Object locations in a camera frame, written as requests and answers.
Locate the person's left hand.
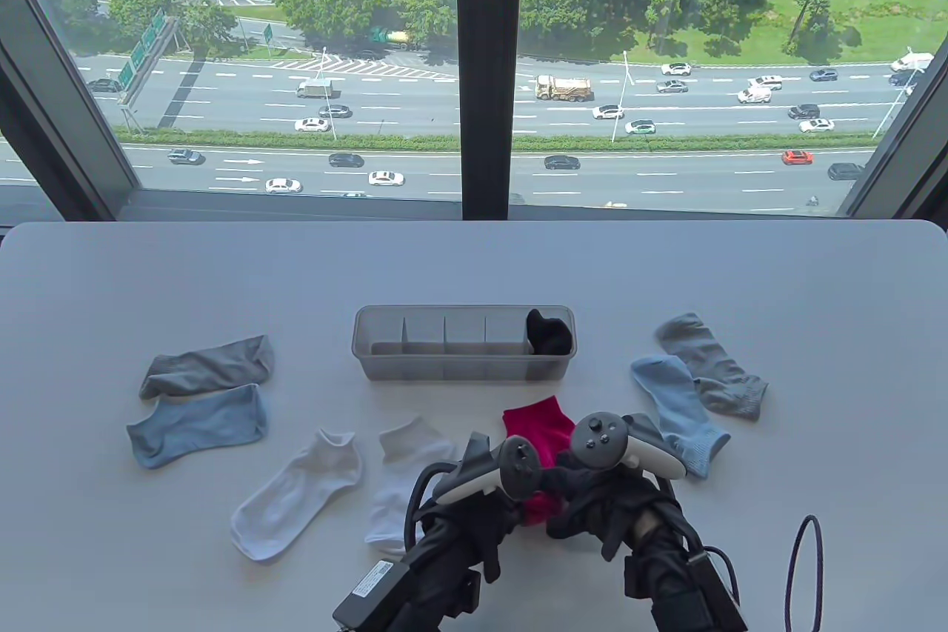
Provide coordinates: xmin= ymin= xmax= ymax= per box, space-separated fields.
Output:
xmin=411 ymin=491 xmax=523 ymax=583

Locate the person's right hand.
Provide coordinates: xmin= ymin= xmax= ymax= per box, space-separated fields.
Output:
xmin=544 ymin=454 xmax=682 ymax=562

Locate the grey hand controller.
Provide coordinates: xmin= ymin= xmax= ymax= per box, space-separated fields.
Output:
xmin=570 ymin=412 xmax=688 ymax=481
xmin=433 ymin=432 xmax=547 ymax=507

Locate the white sock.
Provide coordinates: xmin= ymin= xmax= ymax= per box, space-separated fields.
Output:
xmin=230 ymin=428 xmax=365 ymax=563
xmin=364 ymin=417 xmax=460 ymax=555

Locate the light blue sock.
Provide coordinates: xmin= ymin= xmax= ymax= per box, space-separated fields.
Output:
xmin=126 ymin=384 xmax=269 ymax=470
xmin=630 ymin=355 xmax=732 ymax=479

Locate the grey sock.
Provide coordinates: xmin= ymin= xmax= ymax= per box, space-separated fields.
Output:
xmin=140 ymin=334 xmax=276 ymax=402
xmin=655 ymin=312 xmax=770 ymax=421

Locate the black sock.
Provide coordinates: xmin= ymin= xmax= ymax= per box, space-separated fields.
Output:
xmin=527 ymin=313 xmax=573 ymax=356
xmin=526 ymin=308 xmax=573 ymax=356

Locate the black left forearm module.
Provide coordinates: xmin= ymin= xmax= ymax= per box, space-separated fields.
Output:
xmin=332 ymin=560 xmax=415 ymax=631

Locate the black right forearm module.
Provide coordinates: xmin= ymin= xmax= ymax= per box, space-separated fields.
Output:
xmin=689 ymin=558 xmax=749 ymax=632

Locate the clear plastic divided organizer box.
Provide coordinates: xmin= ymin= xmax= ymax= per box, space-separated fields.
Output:
xmin=352 ymin=304 xmax=578 ymax=382

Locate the green road sign gantry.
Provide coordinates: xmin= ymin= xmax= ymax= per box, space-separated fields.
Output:
xmin=115 ymin=10 xmax=182 ymax=136

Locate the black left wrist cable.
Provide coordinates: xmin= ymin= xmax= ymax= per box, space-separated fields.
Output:
xmin=404 ymin=462 xmax=458 ymax=545

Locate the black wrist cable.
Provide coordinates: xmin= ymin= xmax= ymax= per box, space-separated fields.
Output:
xmin=702 ymin=545 xmax=741 ymax=607
xmin=404 ymin=462 xmax=458 ymax=545

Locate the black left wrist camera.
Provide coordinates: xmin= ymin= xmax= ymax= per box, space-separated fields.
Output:
xmin=443 ymin=565 xmax=484 ymax=619

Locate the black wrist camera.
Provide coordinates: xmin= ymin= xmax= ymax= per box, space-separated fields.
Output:
xmin=443 ymin=565 xmax=484 ymax=619
xmin=624 ymin=549 xmax=690 ymax=602

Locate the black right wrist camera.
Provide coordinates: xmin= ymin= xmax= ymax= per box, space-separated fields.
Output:
xmin=624 ymin=549 xmax=690 ymax=602

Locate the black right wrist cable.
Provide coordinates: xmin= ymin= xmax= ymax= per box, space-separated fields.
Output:
xmin=702 ymin=545 xmax=741 ymax=607

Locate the dark window frame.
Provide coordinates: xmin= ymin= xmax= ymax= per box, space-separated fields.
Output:
xmin=0 ymin=0 xmax=948 ymax=222

